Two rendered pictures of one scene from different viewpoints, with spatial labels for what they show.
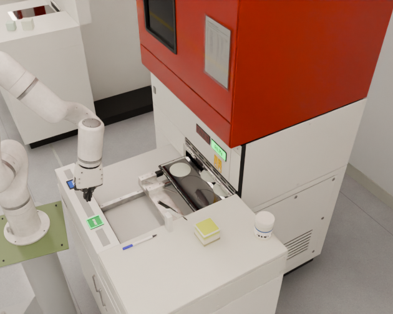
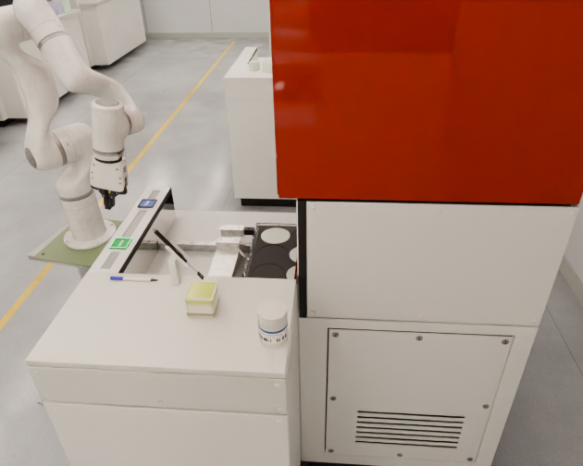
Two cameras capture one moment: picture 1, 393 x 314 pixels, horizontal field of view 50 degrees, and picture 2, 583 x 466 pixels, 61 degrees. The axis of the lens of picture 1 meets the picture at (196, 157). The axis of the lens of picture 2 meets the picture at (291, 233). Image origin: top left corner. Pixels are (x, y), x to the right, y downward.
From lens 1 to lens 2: 99 cm
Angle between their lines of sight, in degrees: 30
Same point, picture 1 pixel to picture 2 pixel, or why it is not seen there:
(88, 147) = (94, 129)
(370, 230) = not seen: outside the picture
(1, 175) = (40, 148)
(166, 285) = (105, 334)
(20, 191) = (73, 182)
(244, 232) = (254, 324)
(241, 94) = (287, 109)
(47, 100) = (62, 58)
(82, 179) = (94, 174)
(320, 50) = (448, 73)
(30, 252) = (69, 256)
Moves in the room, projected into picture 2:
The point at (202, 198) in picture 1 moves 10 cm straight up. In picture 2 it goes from (265, 274) to (264, 247)
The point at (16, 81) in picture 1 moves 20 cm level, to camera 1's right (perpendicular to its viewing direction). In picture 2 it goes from (35, 28) to (80, 35)
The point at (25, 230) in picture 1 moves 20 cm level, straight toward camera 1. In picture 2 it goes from (77, 232) to (51, 264)
